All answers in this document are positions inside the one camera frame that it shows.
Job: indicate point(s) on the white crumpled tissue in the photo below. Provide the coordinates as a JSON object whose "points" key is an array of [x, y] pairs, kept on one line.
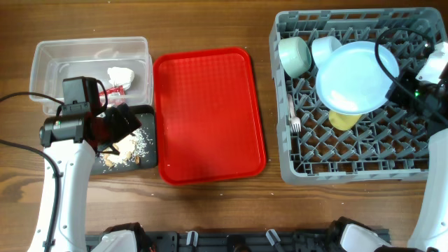
{"points": [[120, 77]]}

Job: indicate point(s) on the rice food waste pile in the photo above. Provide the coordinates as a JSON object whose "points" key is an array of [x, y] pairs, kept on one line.
{"points": [[132, 150]]}

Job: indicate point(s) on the clear plastic waste bin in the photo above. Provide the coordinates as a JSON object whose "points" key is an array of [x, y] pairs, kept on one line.
{"points": [[57, 60]]}

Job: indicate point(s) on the light blue bowl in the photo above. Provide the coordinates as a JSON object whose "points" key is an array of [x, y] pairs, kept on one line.
{"points": [[322, 48]]}

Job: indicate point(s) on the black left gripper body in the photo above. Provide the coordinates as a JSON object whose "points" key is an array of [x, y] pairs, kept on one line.
{"points": [[116, 127]]}

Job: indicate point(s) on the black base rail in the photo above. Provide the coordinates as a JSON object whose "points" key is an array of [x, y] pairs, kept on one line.
{"points": [[300, 240]]}

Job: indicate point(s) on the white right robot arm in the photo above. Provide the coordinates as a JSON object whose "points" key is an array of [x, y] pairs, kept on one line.
{"points": [[430, 233]]}

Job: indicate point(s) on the grey dishwasher rack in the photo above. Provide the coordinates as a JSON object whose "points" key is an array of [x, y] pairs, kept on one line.
{"points": [[387, 143]]}

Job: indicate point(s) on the red serving tray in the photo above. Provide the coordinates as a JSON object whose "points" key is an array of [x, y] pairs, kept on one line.
{"points": [[207, 115]]}

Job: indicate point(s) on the light blue plate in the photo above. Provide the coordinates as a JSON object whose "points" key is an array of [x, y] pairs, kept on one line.
{"points": [[350, 81]]}

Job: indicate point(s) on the mint green bowl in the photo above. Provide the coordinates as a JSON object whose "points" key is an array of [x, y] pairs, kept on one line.
{"points": [[295, 56]]}

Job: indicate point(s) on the white plastic fork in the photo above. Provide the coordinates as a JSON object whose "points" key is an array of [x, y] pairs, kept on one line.
{"points": [[294, 120]]}

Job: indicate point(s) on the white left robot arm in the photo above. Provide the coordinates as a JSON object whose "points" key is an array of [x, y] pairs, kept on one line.
{"points": [[61, 219]]}

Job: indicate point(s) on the yellow cup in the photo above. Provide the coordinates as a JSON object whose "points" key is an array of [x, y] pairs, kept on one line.
{"points": [[341, 121]]}

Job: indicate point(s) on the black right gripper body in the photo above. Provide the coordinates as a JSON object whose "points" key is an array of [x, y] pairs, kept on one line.
{"points": [[424, 89]]}

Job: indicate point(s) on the red wrapper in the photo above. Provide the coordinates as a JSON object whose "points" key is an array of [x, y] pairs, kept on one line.
{"points": [[112, 92]]}

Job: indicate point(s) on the black waste tray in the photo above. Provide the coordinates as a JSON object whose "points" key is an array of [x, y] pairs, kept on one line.
{"points": [[146, 116]]}

